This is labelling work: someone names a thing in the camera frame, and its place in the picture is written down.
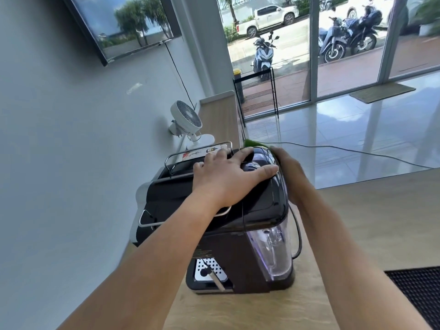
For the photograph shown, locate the person's left hand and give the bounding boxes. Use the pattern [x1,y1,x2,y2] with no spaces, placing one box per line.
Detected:
[192,147,280,211]

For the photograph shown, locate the grey floor cable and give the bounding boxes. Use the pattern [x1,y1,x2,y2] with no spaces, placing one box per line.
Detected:
[271,140,434,169]

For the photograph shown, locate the black rubber mesh mat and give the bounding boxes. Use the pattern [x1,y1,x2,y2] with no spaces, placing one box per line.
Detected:
[384,266,440,329]

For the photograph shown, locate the person's right forearm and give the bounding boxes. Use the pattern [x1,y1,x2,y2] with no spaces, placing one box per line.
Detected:
[294,184,432,330]

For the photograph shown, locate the white planter with plant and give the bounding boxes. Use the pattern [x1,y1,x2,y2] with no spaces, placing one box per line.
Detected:
[414,0,440,37]

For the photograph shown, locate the black metal rack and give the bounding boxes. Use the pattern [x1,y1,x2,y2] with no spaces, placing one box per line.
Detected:
[233,66,280,128]

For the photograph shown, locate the thin black wall cable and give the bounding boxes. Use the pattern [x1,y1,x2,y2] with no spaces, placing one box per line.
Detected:
[164,40,197,111]

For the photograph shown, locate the black machine power cable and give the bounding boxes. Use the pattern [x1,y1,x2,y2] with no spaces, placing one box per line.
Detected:
[287,202,303,261]

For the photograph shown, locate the person's left forearm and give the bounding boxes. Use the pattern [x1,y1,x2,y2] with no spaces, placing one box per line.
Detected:
[57,193,231,330]

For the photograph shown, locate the white desk fan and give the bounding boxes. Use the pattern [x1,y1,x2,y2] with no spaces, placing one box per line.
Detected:
[167,100,216,150]

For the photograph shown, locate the wall-mounted television screen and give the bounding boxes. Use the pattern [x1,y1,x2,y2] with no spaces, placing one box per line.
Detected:
[61,0,183,67]

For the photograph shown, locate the white pickup truck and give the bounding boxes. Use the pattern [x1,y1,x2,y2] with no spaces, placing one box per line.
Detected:
[236,5,300,39]

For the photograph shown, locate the light blue scooter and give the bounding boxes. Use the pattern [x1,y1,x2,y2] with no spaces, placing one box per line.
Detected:
[250,30,280,82]

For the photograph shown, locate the printed leaflet card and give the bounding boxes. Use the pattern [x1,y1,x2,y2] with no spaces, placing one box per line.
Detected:
[179,143,231,162]

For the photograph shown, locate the green cleaning cloth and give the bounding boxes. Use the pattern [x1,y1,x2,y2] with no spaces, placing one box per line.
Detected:
[243,139,276,150]

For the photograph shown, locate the blue motorcycle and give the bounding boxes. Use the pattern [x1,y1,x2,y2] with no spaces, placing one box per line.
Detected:
[318,16,352,64]

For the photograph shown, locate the white car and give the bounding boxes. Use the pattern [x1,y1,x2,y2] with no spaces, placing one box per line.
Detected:
[345,0,410,21]

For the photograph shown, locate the person's right hand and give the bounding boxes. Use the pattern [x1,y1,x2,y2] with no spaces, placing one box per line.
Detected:
[271,146,306,206]

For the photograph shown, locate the brown door mat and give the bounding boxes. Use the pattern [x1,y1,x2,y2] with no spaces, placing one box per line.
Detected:
[349,82,417,104]

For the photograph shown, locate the black motorcycle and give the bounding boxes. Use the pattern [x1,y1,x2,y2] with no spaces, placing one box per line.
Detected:
[344,3,384,56]

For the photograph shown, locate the black coffee machine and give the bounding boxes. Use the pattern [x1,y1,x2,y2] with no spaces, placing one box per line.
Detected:
[132,145,303,295]

